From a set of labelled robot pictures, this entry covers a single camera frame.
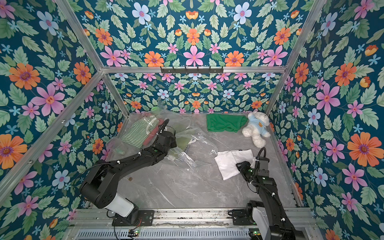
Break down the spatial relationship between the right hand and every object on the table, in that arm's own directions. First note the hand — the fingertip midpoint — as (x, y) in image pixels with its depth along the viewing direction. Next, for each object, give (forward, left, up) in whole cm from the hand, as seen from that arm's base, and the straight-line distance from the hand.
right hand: (240, 164), depth 85 cm
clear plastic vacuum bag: (+13, +24, -6) cm, 28 cm away
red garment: (+20, +58, -1) cm, 62 cm away
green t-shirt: (+37, +6, -4) cm, 37 cm away
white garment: (+5, +7, -6) cm, 11 cm away
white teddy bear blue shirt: (+27, -14, +1) cm, 31 cm away
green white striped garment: (+20, +69, 0) cm, 72 cm away
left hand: (+15, +40, +6) cm, 44 cm away
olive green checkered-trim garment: (+21, +36, +2) cm, 41 cm away
